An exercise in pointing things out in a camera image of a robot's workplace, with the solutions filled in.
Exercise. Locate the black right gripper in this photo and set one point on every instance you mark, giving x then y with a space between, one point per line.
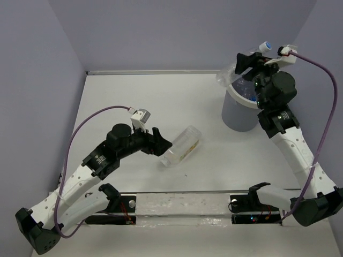
244 61

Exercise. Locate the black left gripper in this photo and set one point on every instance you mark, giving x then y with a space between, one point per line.
154 144

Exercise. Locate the crushed clear bottle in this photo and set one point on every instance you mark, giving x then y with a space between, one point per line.
232 72

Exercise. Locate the large ribbed clear bottle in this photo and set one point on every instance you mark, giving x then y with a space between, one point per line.
182 146

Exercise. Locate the blue label bottle white cap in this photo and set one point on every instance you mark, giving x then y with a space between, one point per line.
245 89

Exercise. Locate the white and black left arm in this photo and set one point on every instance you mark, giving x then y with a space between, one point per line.
83 193

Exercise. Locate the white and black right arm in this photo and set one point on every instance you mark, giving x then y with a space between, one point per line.
320 197

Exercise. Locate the grey bin with white rim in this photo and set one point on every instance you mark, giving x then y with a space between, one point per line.
238 113

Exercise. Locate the white foam strip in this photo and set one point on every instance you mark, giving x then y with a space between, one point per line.
184 209

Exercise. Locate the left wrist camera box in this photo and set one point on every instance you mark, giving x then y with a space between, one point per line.
139 118

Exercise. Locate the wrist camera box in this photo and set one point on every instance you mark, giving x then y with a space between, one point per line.
285 57
139 118

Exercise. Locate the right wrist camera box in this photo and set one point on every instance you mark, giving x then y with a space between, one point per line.
285 57

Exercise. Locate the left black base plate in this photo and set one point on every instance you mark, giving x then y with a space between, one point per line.
120 209

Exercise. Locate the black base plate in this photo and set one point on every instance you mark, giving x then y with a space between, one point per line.
120 209
254 211

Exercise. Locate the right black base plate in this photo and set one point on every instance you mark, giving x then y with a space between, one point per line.
254 211

